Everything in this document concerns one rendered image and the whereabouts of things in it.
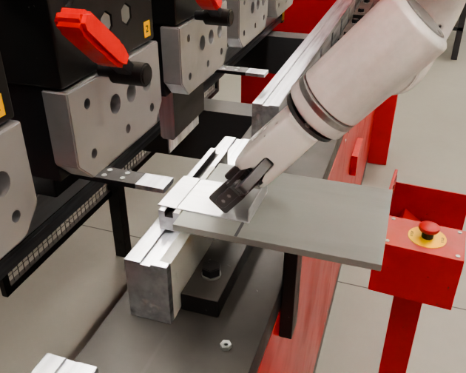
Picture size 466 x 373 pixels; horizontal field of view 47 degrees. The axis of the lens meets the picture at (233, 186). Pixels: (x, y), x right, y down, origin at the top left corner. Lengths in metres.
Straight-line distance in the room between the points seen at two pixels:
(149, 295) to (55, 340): 1.32
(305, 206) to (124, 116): 0.33
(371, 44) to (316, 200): 0.26
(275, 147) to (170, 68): 0.15
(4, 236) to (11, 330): 1.74
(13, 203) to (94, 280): 1.86
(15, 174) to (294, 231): 0.40
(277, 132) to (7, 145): 0.34
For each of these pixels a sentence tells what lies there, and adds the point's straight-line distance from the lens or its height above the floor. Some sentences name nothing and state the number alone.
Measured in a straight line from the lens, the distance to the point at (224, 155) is 0.86.
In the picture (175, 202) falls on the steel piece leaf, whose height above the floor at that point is 1.00.
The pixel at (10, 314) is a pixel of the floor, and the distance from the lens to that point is 2.17.
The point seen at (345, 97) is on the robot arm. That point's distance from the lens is 0.59.
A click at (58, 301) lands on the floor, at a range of 2.16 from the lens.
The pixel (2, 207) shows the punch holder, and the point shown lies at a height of 1.21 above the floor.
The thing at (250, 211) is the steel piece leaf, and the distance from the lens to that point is 0.68.
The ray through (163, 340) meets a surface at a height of 0.87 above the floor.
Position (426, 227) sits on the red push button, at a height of 0.81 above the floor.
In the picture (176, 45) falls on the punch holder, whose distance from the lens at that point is 0.57.
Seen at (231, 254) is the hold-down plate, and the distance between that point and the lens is 0.79.
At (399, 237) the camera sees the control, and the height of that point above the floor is 0.78.
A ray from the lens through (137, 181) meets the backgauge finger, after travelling 0.78.
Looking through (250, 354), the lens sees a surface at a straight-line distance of 0.69.
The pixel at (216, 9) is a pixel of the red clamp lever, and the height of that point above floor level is 1.27.
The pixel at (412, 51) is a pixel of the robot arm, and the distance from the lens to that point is 0.57.
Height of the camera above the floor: 1.39
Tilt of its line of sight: 30 degrees down
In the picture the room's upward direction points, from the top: straight up
